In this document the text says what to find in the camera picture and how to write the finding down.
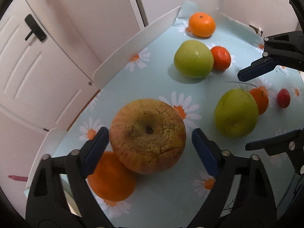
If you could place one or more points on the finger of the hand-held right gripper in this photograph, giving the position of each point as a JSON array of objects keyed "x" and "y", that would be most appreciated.
[
  {"x": 256, "y": 70},
  {"x": 285, "y": 142}
]

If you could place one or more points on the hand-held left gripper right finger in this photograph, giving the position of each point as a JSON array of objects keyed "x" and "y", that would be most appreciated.
[{"x": 204, "y": 152}]

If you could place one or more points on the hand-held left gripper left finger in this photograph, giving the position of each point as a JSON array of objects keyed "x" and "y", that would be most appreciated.
[{"x": 95, "y": 152}]

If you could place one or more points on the small orange tangerine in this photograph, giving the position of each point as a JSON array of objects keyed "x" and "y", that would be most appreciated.
[{"x": 261, "y": 101}]

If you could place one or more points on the large orange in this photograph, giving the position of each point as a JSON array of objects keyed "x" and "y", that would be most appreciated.
[{"x": 111, "y": 180}]

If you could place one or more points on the small red-orange tangerine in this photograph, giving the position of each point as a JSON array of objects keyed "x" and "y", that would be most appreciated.
[{"x": 222, "y": 58}]

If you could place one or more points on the small red fruit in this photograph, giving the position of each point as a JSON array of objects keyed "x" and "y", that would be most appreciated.
[{"x": 283, "y": 98}]

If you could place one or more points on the green apple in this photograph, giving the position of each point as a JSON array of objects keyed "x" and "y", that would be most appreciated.
[
  {"x": 192, "y": 59},
  {"x": 235, "y": 114}
]

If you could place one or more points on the large brownish russet apple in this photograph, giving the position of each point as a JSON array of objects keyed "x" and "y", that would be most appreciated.
[{"x": 147, "y": 135}]

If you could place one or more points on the orange with green stem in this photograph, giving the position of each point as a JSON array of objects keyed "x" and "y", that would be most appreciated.
[{"x": 201, "y": 25}]

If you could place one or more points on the light blue daisy tablecloth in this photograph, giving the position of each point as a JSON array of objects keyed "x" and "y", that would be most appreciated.
[{"x": 154, "y": 87}]

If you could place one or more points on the pink stick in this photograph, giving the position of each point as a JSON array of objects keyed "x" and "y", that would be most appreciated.
[{"x": 17, "y": 178}]

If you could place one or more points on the white panelled door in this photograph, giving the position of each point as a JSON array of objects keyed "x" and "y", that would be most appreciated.
[{"x": 40, "y": 76}]

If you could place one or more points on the long white chair backrest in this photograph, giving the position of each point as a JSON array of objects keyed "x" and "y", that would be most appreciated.
[{"x": 133, "y": 45}]

